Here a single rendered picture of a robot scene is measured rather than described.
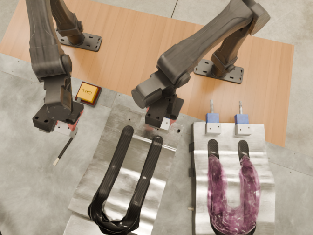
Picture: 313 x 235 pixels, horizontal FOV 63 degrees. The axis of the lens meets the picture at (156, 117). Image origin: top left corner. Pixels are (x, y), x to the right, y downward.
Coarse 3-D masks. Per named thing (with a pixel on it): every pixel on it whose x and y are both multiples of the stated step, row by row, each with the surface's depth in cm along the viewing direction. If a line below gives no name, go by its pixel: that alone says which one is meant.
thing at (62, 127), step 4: (80, 100) 85; (60, 124) 81; (64, 124) 81; (76, 124) 85; (56, 128) 80; (60, 128) 80; (64, 128) 80; (68, 128) 81; (76, 128) 85; (60, 132) 80; (64, 132) 80; (68, 132) 80; (72, 132) 82; (72, 136) 83
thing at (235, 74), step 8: (200, 64) 104; (208, 64) 104; (200, 72) 103; (208, 72) 104; (216, 72) 100; (224, 72) 99; (232, 72) 104; (240, 72) 104; (224, 80) 104; (232, 80) 103; (240, 80) 103
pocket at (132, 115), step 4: (128, 112) 92; (132, 112) 93; (136, 112) 91; (140, 112) 91; (128, 116) 92; (132, 116) 92; (136, 116) 92; (140, 116) 92; (128, 120) 92; (132, 120) 92; (136, 120) 92
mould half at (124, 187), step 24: (120, 120) 89; (144, 120) 89; (144, 144) 87; (168, 144) 87; (96, 168) 84; (168, 168) 86; (120, 192) 80; (72, 216) 83; (120, 216) 77; (144, 216) 77
